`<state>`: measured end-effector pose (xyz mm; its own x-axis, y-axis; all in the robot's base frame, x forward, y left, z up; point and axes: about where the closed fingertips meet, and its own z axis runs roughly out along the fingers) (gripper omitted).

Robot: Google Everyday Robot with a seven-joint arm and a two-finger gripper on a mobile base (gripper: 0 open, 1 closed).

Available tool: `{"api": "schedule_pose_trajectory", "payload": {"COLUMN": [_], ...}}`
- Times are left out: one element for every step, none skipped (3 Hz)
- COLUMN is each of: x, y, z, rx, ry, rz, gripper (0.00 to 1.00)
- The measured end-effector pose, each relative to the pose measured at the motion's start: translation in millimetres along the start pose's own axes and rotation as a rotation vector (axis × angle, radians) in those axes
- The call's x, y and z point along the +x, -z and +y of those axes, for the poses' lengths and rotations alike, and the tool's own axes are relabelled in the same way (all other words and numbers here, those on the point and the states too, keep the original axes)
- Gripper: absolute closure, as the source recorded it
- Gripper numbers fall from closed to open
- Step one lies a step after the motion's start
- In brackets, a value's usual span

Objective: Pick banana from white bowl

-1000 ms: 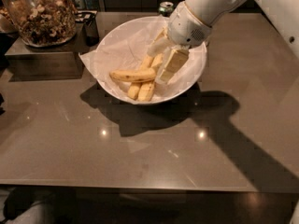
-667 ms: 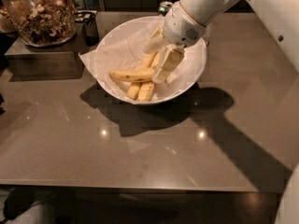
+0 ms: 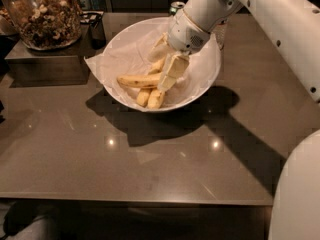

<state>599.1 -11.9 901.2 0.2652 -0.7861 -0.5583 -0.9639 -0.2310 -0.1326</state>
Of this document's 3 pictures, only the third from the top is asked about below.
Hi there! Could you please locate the white paper liner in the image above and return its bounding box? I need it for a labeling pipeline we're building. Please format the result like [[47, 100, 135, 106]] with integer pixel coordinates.
[[84, 16, 222, 111]]

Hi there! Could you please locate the white bowl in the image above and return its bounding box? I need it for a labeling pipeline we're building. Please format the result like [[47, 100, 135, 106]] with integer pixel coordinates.
[[101, 16, 223, 114]]

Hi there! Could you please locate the clear plastic water bottle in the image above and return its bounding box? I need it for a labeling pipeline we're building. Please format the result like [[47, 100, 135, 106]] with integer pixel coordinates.
[[213, 20, 227, 50]]

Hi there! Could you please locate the small black container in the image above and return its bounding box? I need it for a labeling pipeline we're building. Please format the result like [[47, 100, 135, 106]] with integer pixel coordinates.
[[81, 12, 107, 50]]

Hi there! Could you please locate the yellow banana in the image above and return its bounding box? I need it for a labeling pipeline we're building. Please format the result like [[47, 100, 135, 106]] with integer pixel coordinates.
[[136, 60, 165, 108], [117, 73, 161, 88], [147, 89, 165, 109]]

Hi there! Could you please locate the glass jar of nuts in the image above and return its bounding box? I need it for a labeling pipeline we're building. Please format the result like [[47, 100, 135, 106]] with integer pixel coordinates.
[[1, 0, 81, 51]]

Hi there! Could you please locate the dark metal box stand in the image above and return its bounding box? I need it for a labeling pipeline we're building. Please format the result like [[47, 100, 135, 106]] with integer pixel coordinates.
[[5, 25, 95, 87]]

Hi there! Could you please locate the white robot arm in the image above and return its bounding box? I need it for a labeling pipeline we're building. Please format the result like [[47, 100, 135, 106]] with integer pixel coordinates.
[[149, 0, 320, 240]]

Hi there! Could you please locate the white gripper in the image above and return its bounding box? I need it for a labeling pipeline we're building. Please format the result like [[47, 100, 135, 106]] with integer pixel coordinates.
[[147, 9, 210, 92]]

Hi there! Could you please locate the green soda can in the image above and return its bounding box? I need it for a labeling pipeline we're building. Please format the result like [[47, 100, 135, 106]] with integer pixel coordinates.
[[169, 1, 185, 16]]

